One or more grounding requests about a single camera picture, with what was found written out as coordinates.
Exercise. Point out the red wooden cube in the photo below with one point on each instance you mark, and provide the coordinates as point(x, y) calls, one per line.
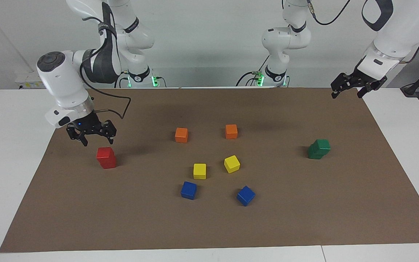
point(108, 164)
point(104, 153)

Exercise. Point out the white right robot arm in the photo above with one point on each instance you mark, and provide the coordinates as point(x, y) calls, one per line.
point(64, 83)

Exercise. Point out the orange wooden cube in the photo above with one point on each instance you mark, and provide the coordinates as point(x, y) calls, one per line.
point(181, 135)
point(231, 131)

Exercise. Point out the brown paper mat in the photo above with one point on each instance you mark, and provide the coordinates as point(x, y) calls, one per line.
point(304, 218)

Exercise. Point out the white box yellow labels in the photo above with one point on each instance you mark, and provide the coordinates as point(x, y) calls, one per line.
point(27, 78)

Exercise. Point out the yellow wooden cube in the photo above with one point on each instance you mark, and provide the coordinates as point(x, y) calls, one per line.
point(232, 163)
point(199, 171)

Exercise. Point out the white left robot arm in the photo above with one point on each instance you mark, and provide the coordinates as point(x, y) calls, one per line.
point(402, 32)

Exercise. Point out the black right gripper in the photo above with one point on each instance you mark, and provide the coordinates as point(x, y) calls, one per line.
point(89, 125)

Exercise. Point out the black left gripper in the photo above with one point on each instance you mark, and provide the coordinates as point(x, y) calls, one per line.
point(362, 79)

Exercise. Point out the blue wooden cube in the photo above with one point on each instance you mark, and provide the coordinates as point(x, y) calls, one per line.
point(246, 195)
point(188, 190)

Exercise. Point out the green wooden cube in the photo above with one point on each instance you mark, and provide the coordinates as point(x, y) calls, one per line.
point(321, 145)
point(315, 155)

